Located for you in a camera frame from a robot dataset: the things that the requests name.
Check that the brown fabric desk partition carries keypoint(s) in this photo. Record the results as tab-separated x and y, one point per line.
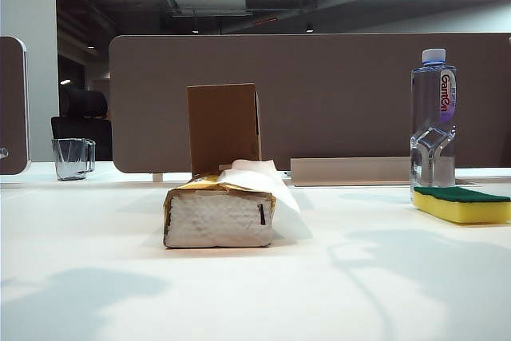
339	97
12	97

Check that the clear plastic hook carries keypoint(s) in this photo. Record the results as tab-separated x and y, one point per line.
3	153

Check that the white tissue sheet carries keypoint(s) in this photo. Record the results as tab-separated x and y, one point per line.
255	175

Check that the clear glass mug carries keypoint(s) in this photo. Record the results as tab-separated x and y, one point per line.
71	157

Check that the gold tissue pack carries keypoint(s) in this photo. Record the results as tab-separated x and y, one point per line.
215	225

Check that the clear plastic water bottle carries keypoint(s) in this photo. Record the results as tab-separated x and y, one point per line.
432	97

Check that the brown cardboard box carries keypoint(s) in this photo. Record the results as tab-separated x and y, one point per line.
223	125

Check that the yellow sponge with green scourer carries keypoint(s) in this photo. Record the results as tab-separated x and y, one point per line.
459	211

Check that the white partition foot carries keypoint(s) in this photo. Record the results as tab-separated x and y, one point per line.
157	177

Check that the black office chair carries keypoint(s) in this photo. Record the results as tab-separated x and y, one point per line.
79	101

